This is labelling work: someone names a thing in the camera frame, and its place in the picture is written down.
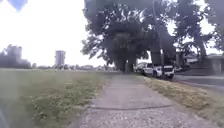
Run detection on dry grass verge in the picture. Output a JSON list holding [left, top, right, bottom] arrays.
[[134, 73, 224, 128]]

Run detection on row of large trees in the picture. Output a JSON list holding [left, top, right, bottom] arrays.
[[80, 0, 224, 74]]

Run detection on distant grey building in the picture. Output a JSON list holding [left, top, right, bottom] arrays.
[[0, 44, 32, 70]]

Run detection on white pickup truck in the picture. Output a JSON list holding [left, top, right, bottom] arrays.
[[142, 63, 176, 80]]

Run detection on vehicle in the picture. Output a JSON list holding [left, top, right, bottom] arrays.
[[134, 63, 146, 74]]

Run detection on wooden utility pole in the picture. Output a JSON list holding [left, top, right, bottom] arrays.
[[152, 0, 166, 78]]

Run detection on wide grass field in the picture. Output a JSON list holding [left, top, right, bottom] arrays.
[[0, 68, 114, 128]]

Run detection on grey asphalt road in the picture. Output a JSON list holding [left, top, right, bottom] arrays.
[[173, 74, 224, 92]]

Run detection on grey concrete pavement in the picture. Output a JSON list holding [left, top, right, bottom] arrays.
[[67, 72, 218, 128]]

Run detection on tall grey tower building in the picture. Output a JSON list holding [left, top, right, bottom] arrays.
[[54, 50, 66, 69]]

